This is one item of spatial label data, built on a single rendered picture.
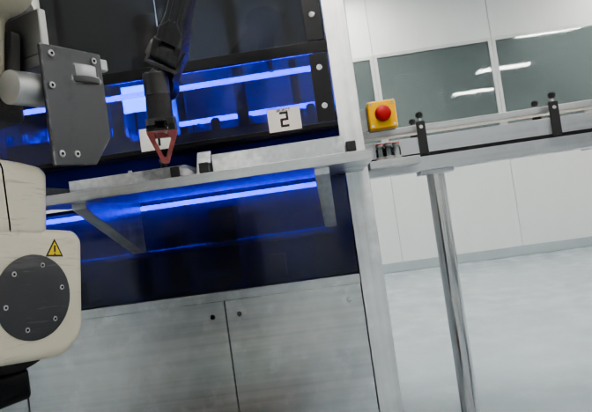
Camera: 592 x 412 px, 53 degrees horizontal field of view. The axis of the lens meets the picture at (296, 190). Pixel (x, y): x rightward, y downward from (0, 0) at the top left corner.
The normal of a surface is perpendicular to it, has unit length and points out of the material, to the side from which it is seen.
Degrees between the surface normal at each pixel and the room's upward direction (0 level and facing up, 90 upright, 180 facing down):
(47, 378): 90
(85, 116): 90
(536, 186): 90
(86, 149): 90
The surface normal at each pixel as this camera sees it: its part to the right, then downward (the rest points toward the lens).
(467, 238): -0.06, -0.02
